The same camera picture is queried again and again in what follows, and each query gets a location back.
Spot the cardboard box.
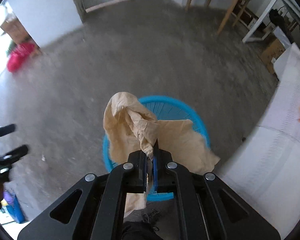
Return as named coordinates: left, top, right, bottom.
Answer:
left=260, top=38, right=285, bottom=74

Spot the long white shelf table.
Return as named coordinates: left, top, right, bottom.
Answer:
left=242, top=0, right=300, bottom=43

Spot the beige paper towel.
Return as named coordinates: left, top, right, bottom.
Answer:
left=103, top=91, right=221, bottom=218

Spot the grey sneaker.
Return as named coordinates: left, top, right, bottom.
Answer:
left=121, top=209, right=162, bottom=240

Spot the blue plastic trash basket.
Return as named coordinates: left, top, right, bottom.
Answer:
left=102, top=95, right=211, bottom=202

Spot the floral tablecloth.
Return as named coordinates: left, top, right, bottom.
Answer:
left=218, top=44, right=300, bottom=238

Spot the red plastic bag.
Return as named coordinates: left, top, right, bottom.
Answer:
left=7, top=42, right=37, bottom=73

